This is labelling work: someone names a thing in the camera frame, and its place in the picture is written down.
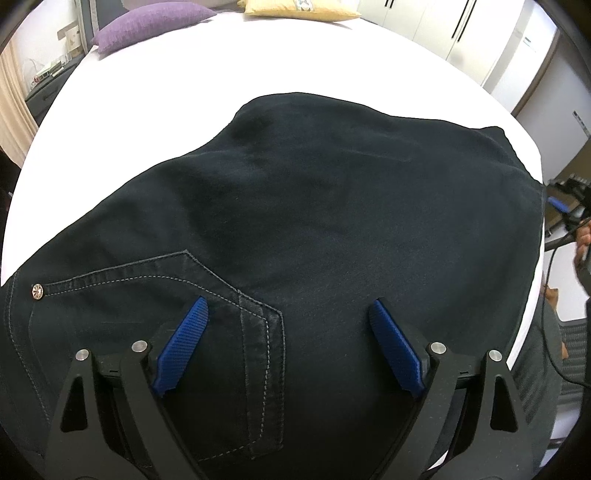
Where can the beige curtain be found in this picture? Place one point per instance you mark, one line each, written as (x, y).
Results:
(14, 106)

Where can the person's right hand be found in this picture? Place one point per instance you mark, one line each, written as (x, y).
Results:
(584, 244)

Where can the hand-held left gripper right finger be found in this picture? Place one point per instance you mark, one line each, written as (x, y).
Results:
(397, 346)

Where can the bed with white sheet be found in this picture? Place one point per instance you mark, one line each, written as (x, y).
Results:
(231, 69)

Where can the black denim pants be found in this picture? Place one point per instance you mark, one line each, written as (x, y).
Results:
(323, 207)

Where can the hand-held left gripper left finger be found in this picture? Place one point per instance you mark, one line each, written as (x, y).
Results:
(184, 341)

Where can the dark grey nightstand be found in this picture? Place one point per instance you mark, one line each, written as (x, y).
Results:
(46, 98)

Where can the white wardrobe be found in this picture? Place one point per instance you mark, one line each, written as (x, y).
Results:
(461, 37)

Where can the grey padded headboard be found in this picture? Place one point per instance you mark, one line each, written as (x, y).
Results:
(87, 18)

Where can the yellow pillow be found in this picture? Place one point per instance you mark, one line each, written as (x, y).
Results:
(277, 10)

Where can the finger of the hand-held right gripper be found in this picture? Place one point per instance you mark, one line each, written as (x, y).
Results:
(558, 204)

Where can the purple pillow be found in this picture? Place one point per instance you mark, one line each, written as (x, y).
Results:
(147, 25)

